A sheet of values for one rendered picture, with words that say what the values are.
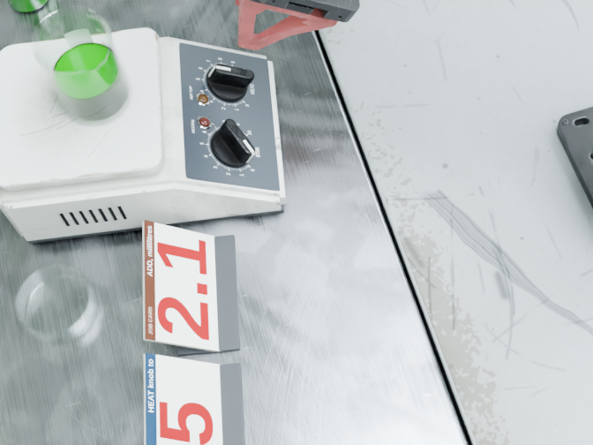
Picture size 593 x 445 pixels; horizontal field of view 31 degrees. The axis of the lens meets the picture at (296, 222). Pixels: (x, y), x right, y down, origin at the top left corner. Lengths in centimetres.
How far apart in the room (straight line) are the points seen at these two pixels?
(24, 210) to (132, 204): 8
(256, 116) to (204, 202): 8
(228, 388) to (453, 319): 16
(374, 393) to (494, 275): 12
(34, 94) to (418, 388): 34
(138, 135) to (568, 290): 32
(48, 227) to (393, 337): 26
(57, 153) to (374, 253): 24
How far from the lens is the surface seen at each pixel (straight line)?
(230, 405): 75
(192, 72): 80
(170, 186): 75
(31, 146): 77
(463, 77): 86
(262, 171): 78
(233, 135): 77
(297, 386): 75
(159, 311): 75
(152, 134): 75
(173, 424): 73
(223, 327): 77
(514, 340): 76
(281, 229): 80
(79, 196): 77
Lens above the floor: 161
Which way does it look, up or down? 63 degrees down
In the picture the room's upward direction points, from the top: 11 degrees counter-clockwise
